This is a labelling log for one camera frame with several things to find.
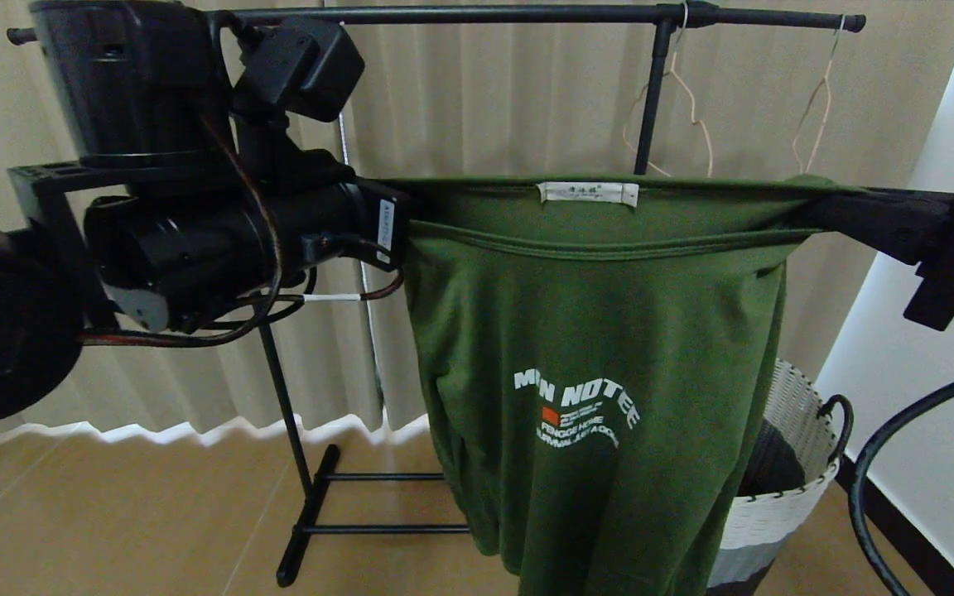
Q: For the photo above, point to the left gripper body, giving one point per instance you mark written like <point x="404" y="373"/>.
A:
<point x="220" y="240"/>

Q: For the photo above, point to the pink clothes hanger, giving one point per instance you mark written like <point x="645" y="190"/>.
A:
<point x="827" y="91"/>
<point x="696" y="122"/>

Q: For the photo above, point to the green printed shirt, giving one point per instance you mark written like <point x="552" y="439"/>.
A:
<point x="593" y="331"/>

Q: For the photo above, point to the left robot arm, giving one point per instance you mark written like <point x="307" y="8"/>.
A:
<point x="5" y="331"/>

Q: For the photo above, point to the white laundry basket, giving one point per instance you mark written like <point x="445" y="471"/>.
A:
<point x="775" y="517"/>

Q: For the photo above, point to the black clothes rack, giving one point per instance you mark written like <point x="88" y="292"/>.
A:
<point x="485" y="14"/>

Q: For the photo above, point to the beige curtain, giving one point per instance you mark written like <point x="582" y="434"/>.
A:
<point x="485" y="99"/>

